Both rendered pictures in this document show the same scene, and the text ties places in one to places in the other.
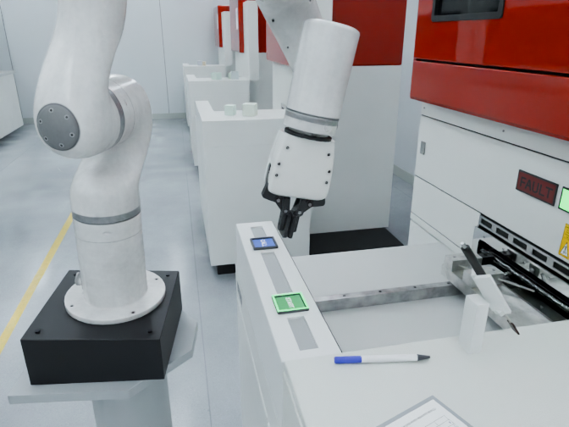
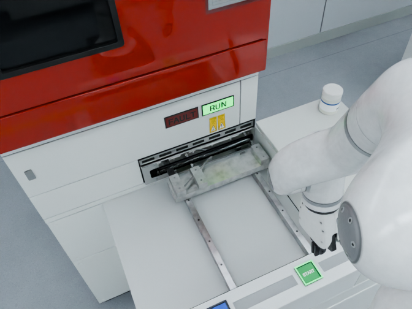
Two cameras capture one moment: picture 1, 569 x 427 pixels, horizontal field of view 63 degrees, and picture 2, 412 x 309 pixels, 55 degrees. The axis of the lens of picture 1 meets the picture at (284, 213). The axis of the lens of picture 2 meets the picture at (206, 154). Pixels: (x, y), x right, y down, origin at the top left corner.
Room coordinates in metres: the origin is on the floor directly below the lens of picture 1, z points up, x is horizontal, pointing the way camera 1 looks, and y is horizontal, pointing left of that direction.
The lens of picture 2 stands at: (1.03, 0.39, 1.97)
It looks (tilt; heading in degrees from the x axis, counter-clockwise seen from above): 49 degrees down; 262
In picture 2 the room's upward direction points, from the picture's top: 4 degrees counter-clockwise
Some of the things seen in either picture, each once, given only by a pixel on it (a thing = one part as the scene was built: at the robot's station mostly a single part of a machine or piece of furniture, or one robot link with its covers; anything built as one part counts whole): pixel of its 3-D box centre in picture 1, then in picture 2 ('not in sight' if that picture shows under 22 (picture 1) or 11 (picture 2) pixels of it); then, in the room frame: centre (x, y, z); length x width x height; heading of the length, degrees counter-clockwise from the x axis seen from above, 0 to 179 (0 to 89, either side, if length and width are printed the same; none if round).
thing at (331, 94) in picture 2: not in sight; (330, 99); (0.41, -0.60, 1.01); 0.07 x 0.07 x 0.10
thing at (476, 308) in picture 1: (485, 308); not in sight; (0.59, -0.30, 1.03); 0.06 x 0.04 x 0.13; 103
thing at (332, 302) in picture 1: (397, 295); (204, 232); (0.96, -0.27, 0.84); 0.50 x 0.02 x 0.03; 103
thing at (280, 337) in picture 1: (275, 302); (265, 303); (0.84, 0.02, 0.89); 0.55 x 0.09 x 0.14; 13
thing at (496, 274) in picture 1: (483, 276); (198, 177); (0.94, -0.45, 0.89); 0.08 x 0.03 x 0.03; 103
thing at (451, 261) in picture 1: (462, 261); (177, 185); (1.02, -0.43, 0.89); 0.08 x 0.03 x 0.03; 103
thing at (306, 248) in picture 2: not in sight; (275, 203); (0.70, -0.32, 0.84); 0.50 x 0.02 x 0.03; 103
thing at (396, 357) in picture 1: (382, 358); not in sight; (0.56, -0.14, 0.97); 0.14 x 0.01 x 0.01; 93
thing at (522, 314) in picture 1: (502, 306); (219, 175); (0.86, -0.47, 0.87); 0.36 x 0.08 x 0.03; 13
